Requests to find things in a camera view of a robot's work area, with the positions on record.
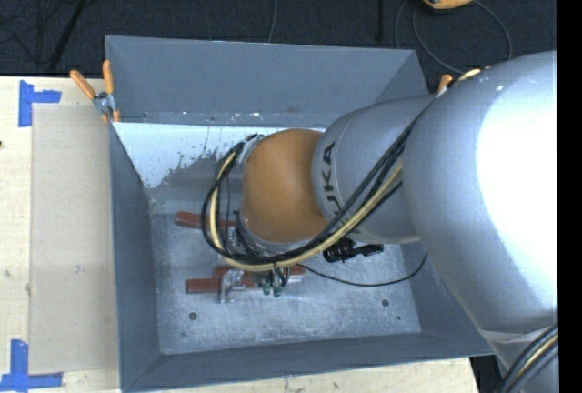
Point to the red-brown flat block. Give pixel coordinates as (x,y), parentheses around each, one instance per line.
(295,270)
(202,285)
(190,218)

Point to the pale cardboard board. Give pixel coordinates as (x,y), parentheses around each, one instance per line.
(73,245)

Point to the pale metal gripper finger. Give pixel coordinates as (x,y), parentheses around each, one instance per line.
(224,294)
(234,275)

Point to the grey metal bin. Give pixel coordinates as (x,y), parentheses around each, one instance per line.
(295,318)

